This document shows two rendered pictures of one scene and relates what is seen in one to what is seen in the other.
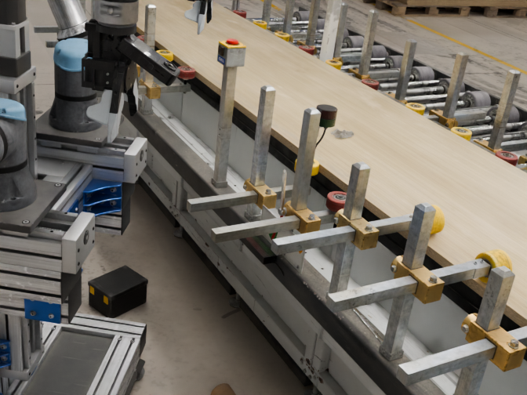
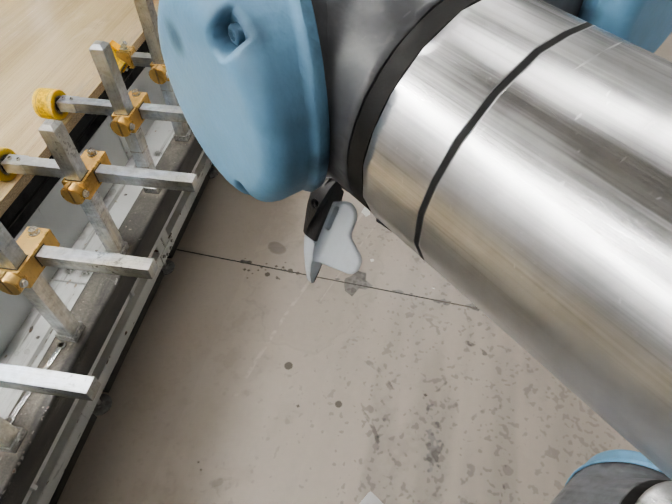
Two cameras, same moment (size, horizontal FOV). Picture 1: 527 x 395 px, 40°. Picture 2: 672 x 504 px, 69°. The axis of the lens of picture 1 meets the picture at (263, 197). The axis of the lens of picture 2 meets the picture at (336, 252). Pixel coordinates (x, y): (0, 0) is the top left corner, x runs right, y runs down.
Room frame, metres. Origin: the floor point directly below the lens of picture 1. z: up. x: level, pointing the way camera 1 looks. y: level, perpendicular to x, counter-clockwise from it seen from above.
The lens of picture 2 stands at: (1.52, 0.48, 1.70)
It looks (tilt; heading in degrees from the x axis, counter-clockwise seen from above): 50 degrees down; 221
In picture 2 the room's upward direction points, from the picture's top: straight up
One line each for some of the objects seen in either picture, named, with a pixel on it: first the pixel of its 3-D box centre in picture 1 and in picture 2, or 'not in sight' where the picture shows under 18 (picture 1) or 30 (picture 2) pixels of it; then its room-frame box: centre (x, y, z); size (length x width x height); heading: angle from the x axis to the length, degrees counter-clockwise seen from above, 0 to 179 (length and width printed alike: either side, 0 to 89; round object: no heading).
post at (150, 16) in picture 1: (148, 61); not in sight; (2.97, 0.56, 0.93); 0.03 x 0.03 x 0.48; 32
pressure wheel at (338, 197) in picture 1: (337, 212); not in sight; (1.94, -0.23, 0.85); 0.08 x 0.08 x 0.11
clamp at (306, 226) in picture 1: (301, 217); not in sight; (1.89, -0.12, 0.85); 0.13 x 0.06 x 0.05; 32
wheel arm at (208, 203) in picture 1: (251, 197); not in sight; (2.06, 0.04, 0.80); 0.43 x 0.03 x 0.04; 122
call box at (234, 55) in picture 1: (231, 54); not in sight; (2.34, 0.16, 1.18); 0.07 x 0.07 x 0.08; 32
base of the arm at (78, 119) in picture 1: (75, 106); not in sight; (1.94, 0.57, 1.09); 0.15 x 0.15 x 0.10
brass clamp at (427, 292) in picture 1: (416, 277); (26, 260); (1.46, -0.38, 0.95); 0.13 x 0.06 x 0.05; 32
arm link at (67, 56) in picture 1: (76, 66); not in sight; (1.94, 0.57, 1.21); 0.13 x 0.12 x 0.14; 4
